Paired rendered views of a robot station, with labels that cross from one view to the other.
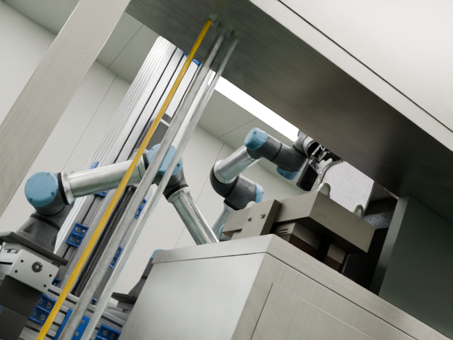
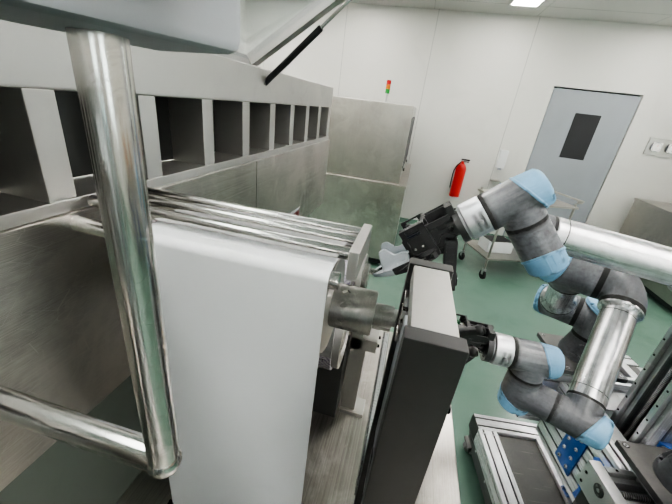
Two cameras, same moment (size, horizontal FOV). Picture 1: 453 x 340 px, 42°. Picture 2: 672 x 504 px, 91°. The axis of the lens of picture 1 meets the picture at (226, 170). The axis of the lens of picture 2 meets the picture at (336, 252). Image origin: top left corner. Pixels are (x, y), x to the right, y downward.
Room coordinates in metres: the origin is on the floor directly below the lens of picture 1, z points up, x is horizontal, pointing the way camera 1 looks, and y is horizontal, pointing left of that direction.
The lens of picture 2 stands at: (1.79, -0.90, 1.60)
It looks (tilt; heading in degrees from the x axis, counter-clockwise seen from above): 24 degrees down; 120
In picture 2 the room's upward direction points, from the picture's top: 7 degrees clockwise
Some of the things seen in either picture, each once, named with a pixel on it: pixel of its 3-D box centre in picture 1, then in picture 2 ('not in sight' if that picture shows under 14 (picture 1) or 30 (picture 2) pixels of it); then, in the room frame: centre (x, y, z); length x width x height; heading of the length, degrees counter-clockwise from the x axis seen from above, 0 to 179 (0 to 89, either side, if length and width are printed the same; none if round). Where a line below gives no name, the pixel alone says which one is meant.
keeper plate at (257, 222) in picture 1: (257, 224); not in sight; (1.26, -0.11, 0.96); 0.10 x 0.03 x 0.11; 19
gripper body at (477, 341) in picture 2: not in sight; (464, 338); (1.75, -0.17, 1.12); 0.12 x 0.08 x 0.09; 19
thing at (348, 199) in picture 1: (331, 224); not in sight; (1.37, -0.30, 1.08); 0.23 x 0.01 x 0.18; 19
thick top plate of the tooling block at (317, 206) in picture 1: (290, 230); not in sight; (1.30, -0.20, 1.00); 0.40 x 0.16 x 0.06; 19
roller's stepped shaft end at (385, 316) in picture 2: not in sight; (395, 318); (1.68, -0.52, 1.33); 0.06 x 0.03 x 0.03; 19
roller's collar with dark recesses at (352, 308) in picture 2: not in sight; (353, 308); (1.62, -0.54, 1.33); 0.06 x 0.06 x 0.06; 19
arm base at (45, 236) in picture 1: (39, 233); (584, 343); (2.12, 0.51, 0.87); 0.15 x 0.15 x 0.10
